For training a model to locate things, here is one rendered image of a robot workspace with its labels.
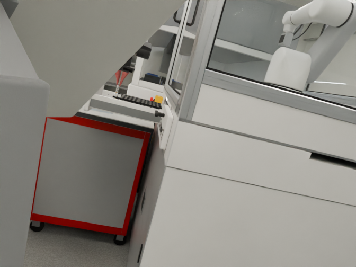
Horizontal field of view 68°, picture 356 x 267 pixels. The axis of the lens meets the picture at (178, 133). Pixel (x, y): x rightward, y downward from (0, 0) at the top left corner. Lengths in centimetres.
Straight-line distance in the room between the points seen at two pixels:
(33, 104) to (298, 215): 85
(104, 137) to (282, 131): 93
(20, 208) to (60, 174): 128
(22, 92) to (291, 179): 78
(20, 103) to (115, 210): 139
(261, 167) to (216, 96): 26
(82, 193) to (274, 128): 112
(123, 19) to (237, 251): 79
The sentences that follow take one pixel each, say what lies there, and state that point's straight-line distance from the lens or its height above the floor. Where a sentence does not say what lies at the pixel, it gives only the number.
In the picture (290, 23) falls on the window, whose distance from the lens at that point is 83.
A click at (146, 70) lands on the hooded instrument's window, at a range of 208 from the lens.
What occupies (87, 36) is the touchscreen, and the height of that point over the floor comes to 107.
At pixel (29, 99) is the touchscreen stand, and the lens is 24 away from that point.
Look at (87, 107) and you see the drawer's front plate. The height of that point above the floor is 83.
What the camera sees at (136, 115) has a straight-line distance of 115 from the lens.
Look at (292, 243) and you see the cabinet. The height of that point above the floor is 63.
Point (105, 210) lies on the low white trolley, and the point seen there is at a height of 23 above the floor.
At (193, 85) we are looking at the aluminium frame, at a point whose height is 104.
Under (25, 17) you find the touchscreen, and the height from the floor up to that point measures 107.
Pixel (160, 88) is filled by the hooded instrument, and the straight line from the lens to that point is 207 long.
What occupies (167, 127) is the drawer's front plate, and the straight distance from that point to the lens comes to 82.
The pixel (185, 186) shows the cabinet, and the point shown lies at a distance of 79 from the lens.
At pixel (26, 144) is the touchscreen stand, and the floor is 97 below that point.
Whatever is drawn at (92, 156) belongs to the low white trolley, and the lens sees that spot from 148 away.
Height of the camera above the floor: 105
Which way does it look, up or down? 12 degrees down
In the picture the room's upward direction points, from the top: 15 degrees clockwise
